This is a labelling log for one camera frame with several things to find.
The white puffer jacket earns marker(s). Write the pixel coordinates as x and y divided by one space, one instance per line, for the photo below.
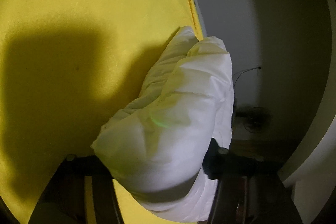
154 147

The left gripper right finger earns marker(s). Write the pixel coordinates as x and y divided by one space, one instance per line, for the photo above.
248 191

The yellow table mat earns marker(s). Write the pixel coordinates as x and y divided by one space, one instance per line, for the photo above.
66 67

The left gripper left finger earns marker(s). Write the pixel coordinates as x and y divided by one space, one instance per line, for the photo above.
63 199

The black standing fan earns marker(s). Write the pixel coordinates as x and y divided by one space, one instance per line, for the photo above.
255 120

